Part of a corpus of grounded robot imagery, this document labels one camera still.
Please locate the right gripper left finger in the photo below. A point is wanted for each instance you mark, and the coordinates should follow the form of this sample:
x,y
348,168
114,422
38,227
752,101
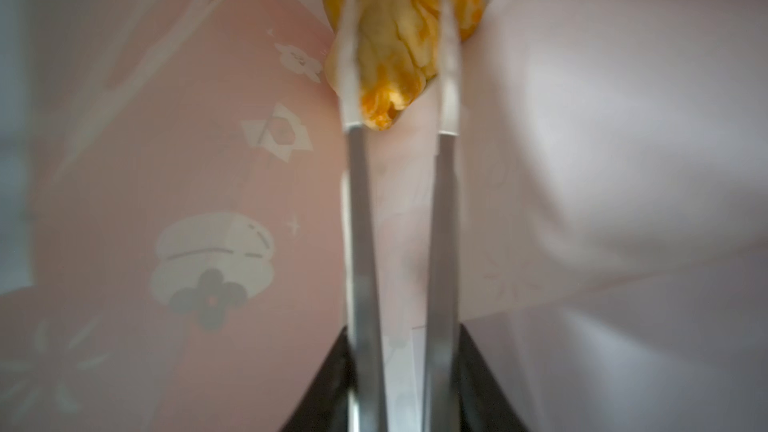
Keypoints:
x,y
367,403

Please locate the fake puff pastry bread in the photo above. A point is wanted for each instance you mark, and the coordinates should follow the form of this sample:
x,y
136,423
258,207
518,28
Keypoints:
x,y
398,50

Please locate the red white paper bag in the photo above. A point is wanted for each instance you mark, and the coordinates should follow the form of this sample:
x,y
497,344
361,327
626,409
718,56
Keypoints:
x,y
171,237

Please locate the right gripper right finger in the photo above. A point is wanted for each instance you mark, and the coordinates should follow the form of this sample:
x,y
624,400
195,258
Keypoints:
x,y
441,409

